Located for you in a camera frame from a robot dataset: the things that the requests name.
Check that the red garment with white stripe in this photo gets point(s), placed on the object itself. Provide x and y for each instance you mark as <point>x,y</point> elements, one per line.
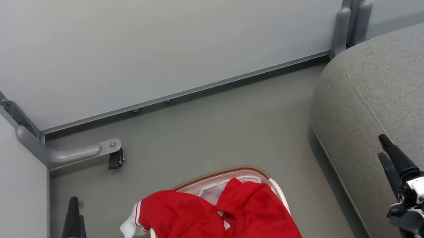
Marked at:
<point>259,212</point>

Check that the long grey partition rail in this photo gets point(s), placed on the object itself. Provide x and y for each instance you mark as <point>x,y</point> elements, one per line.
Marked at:
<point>191,91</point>

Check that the grey partition foot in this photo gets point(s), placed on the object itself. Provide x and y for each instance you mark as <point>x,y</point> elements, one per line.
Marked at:
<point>66,155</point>

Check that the red jersey with white sleeve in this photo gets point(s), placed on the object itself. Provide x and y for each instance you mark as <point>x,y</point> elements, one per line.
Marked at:
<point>182,228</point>

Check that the grey fabric sofa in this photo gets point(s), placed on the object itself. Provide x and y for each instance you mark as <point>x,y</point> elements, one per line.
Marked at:
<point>402,99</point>

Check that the black caster wheel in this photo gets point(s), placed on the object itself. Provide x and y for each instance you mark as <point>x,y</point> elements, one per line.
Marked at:
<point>115,160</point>

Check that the white laundry basket brown rim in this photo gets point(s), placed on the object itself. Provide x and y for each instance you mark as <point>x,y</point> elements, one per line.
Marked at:
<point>214,188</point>

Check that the grey double partition post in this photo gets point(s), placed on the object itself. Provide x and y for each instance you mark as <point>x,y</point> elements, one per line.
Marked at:
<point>352,5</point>

